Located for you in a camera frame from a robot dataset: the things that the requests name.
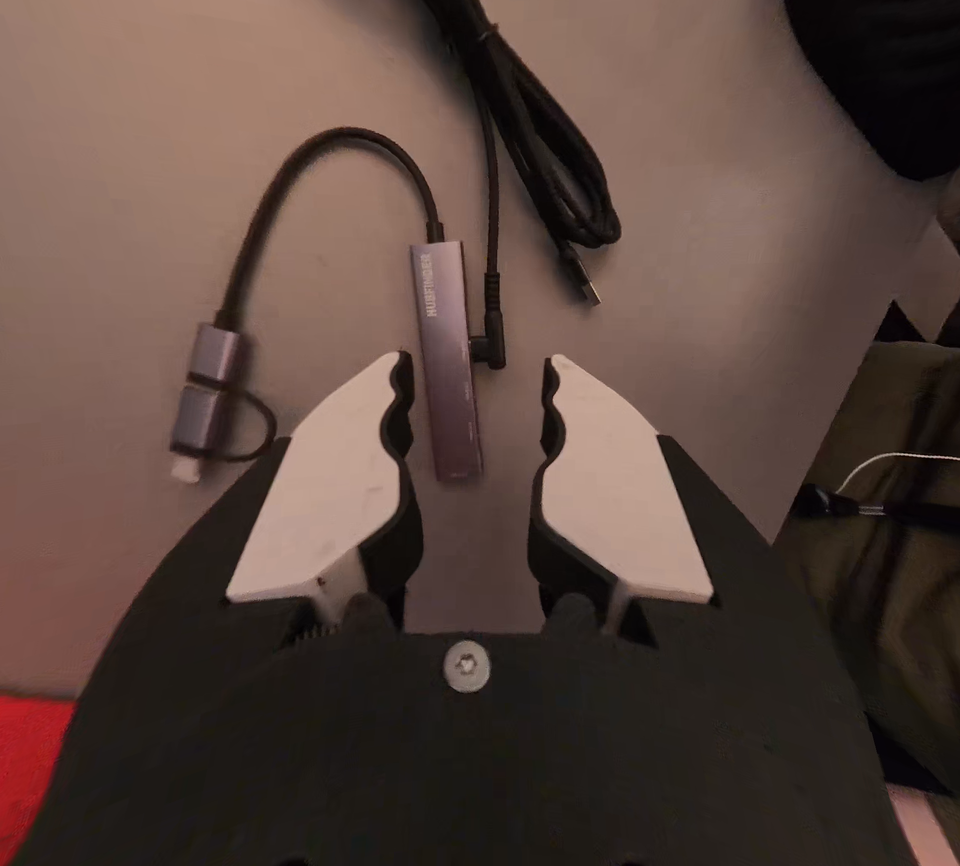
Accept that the black mesh pad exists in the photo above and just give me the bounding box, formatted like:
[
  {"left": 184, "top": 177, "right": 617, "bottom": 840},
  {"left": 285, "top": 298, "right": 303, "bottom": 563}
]
[{"left": 780, "top": 0, "right": 960, "bottom": 183}]

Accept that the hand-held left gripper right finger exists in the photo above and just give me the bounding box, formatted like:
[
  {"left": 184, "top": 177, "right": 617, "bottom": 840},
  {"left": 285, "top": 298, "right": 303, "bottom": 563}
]
[{"left": 527, "top": 353, "right": 716, "bottom": 638}]

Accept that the black lanyard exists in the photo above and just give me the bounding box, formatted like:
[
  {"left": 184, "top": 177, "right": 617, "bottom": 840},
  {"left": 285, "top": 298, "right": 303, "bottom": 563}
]
[{"left": 793, "top": 482, "right": 960, "bottom": 528}]

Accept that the grey usb hub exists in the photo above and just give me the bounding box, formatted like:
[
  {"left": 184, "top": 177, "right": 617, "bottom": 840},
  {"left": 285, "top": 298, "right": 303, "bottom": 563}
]
[{"left": 168, "top": 125, "right": 486, "bottom": 486}]

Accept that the black braided usb-c cable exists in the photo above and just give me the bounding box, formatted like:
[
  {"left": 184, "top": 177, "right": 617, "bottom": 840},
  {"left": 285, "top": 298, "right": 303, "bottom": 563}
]
[{"left": 336, "top": 0, "right": 624, "bottom": 369}]

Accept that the person in olive shirt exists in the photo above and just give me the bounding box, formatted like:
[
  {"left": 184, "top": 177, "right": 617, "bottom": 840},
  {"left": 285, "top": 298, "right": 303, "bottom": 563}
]
[{"left": 772, "top": 337, "right": 960, "bottom": 795}]

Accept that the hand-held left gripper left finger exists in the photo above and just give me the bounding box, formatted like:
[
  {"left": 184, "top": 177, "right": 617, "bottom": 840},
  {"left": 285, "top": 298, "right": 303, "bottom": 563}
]
[{"left": 225, "top": 350, "right": 426, "bottom": 619}]

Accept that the red plastic bin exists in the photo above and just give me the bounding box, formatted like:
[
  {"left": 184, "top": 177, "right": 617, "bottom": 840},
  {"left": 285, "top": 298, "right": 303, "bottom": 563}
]
[{"left": 0, "top": 689, "right": 80, "bottom": 866}]

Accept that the thin white string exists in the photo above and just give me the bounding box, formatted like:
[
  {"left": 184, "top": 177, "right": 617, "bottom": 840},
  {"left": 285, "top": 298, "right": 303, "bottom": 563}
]
[{"left": 834, "top": 452, "right": 960, "bottom": 497}]

